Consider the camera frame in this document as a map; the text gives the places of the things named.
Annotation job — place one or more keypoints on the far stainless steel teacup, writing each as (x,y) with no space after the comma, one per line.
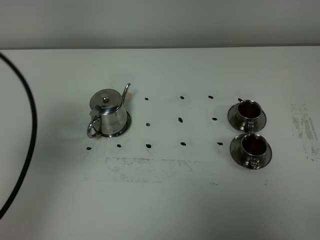
(249,116)

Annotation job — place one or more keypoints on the stainless steel teacup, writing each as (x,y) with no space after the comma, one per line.
(249,116)
(254,149)

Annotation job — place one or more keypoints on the far stainless steel saucer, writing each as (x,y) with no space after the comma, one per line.
(231,116)

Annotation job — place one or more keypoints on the near stainless steel teacup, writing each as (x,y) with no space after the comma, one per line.
(254,149)

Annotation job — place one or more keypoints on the steel teapot coaster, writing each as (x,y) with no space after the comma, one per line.
(113,125)

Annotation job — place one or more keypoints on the stainless steel saucer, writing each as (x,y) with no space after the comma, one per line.
(235,151)
(231,116)

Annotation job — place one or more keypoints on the stainless steel teapot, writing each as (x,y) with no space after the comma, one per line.
(105,102)

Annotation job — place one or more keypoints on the near stainless steel saucer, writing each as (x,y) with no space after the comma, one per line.
(235,151)

